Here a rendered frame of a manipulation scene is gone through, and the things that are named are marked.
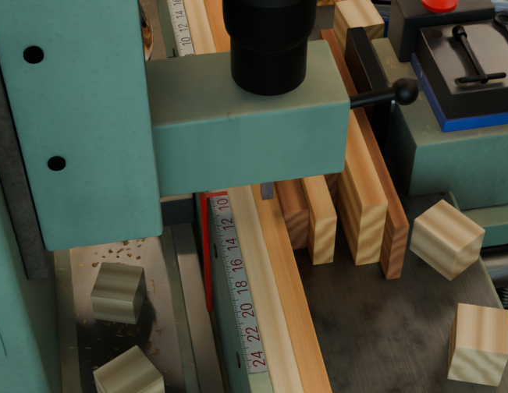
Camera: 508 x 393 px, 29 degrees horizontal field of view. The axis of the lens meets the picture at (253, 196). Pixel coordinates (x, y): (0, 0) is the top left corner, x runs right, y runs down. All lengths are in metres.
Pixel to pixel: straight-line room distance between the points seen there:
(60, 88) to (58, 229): 0.12
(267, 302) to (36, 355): 0.16
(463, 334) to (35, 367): 0.30
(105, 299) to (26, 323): 0.19
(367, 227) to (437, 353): 0.11
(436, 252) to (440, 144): 0.09
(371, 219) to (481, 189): 0.15
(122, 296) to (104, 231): 0.20
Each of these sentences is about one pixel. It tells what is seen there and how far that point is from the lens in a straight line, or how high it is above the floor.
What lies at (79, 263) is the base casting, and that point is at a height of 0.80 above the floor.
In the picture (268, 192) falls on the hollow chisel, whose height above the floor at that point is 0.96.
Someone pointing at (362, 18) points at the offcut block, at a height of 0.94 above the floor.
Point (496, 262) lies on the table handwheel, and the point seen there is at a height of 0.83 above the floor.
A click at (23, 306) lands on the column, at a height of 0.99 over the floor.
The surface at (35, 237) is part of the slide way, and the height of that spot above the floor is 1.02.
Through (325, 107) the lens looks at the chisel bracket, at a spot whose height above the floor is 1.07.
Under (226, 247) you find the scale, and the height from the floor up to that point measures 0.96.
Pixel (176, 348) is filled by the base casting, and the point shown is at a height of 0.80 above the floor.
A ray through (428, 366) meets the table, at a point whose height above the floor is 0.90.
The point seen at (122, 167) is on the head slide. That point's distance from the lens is 0.61.
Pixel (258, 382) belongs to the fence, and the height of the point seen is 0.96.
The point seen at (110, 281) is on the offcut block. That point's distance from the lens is 0.86.
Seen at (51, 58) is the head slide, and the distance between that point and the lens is 0.55.
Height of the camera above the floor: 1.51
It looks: 47 degrees down
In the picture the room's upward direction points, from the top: straight up
